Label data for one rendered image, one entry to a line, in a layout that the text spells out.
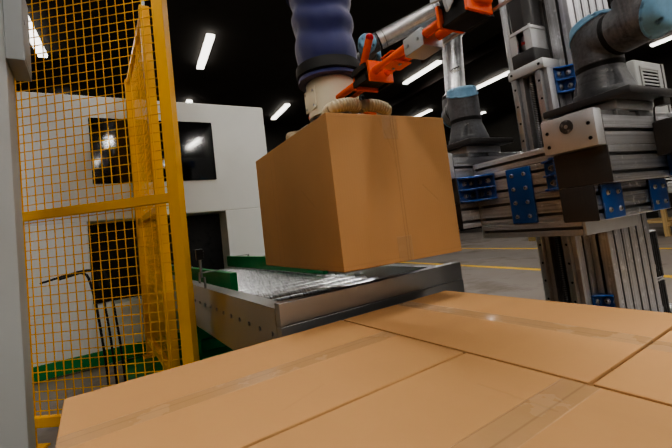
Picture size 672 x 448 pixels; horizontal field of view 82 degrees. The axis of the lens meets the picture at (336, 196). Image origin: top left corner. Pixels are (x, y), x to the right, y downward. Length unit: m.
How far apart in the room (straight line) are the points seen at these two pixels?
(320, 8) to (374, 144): 0.55
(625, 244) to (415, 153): 0.77
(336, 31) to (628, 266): 1.21
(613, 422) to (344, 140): 0.73
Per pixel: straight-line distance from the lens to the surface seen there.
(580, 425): 0.55
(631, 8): 1.22
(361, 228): 0.97
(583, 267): 1.46
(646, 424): 0.57
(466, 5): 0.87
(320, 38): 1.34
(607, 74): 1.27
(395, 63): 1.06
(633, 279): 1.58
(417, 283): 1.30
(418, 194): 1.09
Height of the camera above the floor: 0.79
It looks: 4 degrees up
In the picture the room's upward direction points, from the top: 7 degrees counter-clockwise
